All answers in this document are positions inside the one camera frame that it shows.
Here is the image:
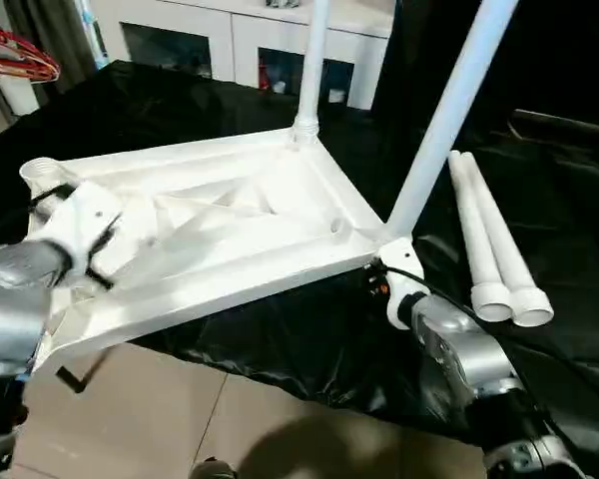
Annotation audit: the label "white plastic table leg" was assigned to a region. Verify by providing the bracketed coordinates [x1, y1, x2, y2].
[292, 0, 331, 151]
[459, 152, 554, 329]
[447, 151, 513, 323]
[386, 0, 521, 245]

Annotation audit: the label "white plastic table top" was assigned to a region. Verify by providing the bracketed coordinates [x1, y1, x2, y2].
[18, 124, 413, 374]

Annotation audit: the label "black plastic mat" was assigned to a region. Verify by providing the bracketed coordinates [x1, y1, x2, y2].
[0, 59, 599, 446]

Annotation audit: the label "small white box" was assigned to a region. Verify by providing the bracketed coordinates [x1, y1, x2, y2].
[2, 82, 46, 117]

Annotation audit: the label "large black box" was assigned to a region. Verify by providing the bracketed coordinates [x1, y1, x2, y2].
[373, 0, 520, 132]

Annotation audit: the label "grey curtain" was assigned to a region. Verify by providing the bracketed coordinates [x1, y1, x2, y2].
[4, 0, 101, 95]

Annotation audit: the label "black flat monitor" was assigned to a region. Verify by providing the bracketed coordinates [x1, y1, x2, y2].
[511, 108, 599, 137]

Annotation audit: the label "white cabinet with glass doors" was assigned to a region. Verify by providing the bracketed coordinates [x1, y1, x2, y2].
[99, 0, 396, 112]

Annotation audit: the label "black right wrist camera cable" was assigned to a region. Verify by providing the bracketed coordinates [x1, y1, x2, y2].
[386, 267, 590, 450]

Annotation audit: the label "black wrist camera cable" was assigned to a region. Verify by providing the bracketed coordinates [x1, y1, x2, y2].
[386, 267, 590, 450]
[27, 183, 79, 221]

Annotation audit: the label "black left wrist camera cable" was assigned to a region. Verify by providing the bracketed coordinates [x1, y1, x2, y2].
[27, 183, 79, 221]

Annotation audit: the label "black folding table frame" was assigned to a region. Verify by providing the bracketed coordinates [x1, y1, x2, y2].
[54, 347, 114, 395]

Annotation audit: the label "red wire hangers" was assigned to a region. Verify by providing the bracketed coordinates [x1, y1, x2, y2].
[0, 12, 62, 86]

